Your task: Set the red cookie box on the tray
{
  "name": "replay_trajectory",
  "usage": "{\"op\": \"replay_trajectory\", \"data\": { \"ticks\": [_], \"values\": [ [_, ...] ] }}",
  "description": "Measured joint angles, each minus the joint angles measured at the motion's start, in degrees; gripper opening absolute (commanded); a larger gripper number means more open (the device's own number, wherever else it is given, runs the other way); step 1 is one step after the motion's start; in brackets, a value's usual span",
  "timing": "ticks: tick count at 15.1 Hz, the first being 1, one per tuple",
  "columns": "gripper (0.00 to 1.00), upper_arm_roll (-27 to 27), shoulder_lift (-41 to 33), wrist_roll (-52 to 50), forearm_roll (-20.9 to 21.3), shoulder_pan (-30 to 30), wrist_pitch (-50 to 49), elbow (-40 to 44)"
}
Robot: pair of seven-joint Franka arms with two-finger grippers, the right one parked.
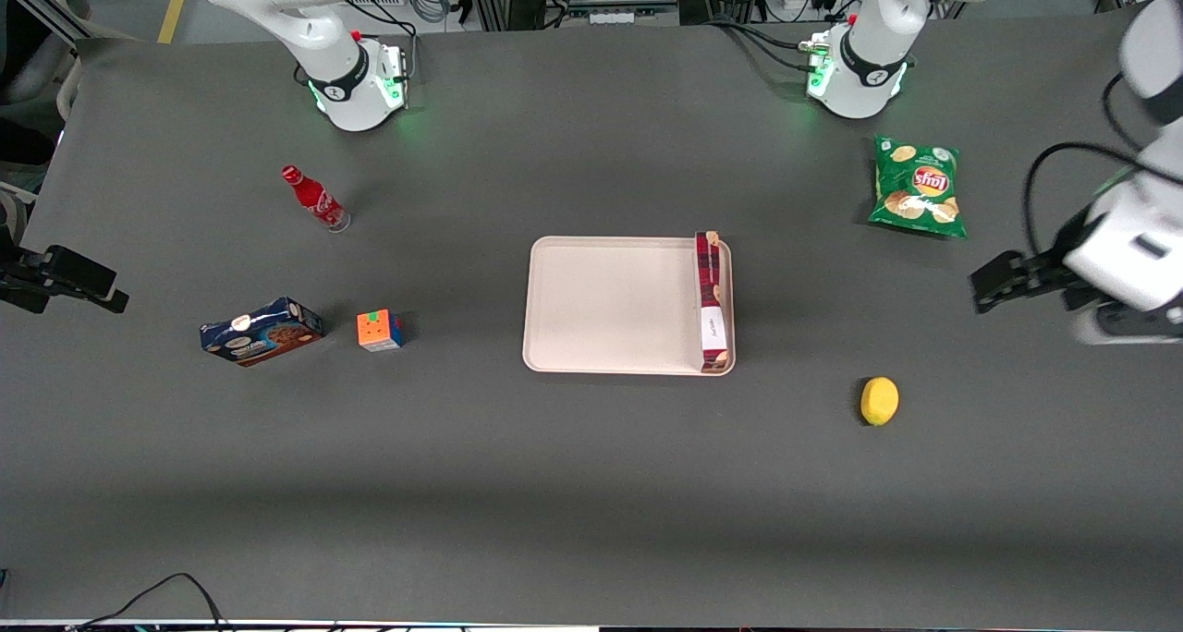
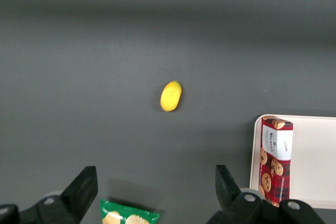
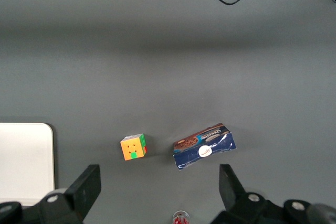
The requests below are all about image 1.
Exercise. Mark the red tartan cookie box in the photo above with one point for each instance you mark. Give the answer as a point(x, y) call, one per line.
point(712, 299)

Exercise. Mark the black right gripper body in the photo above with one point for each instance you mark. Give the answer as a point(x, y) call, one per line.
point(42, 277)

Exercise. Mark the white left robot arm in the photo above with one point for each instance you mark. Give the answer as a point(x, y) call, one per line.
point(869, 59)

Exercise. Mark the green chips bag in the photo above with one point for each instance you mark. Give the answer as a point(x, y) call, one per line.
point(917, 188)

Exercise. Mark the red cola bottle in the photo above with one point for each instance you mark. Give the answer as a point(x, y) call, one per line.
point(316, 200)

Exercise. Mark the small white power strip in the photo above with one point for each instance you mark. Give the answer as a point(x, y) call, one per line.
point(612, 17)

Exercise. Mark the colourful puzzle cube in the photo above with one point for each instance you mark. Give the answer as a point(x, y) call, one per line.
point(379, 330)

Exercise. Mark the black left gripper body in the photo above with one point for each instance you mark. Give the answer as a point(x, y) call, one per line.
point(1051, 269)

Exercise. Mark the beige plastic tray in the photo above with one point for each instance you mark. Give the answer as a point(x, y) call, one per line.
point(610, 304)

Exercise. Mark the blue cookie box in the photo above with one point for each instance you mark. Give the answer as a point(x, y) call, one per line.
point(262, 332)

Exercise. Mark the yellow lemon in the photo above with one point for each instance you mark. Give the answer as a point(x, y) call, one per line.
point(879, 401)

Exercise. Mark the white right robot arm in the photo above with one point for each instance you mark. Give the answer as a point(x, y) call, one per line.
point(347, 78)

